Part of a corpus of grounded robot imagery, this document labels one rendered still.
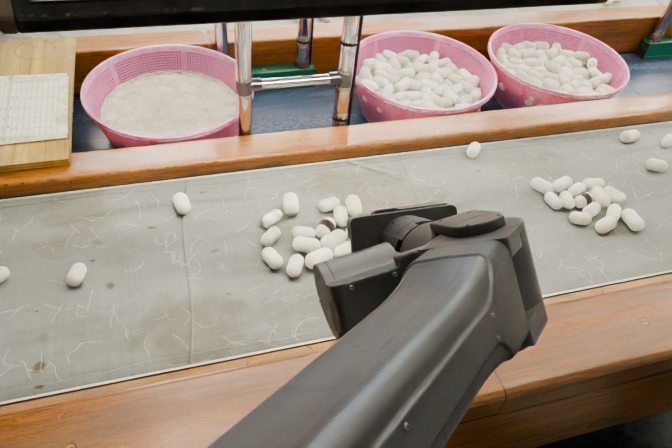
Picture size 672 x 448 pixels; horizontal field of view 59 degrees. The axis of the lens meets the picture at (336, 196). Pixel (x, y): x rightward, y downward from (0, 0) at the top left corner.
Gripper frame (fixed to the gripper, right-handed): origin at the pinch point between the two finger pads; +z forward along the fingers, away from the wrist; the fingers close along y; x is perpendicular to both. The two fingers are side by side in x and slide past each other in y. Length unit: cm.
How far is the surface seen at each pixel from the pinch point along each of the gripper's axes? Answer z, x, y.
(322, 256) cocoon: 11.7, 3.9, 3.7
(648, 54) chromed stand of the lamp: 57, -22, -86
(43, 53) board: 48, -29, 39
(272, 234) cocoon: 15.6, 0.9, 9.0
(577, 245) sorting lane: 11.3, 7.5, -31.8
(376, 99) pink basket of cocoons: 37.3, -16.2, -13.6
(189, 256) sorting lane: 16.3, 2.3, 19.5
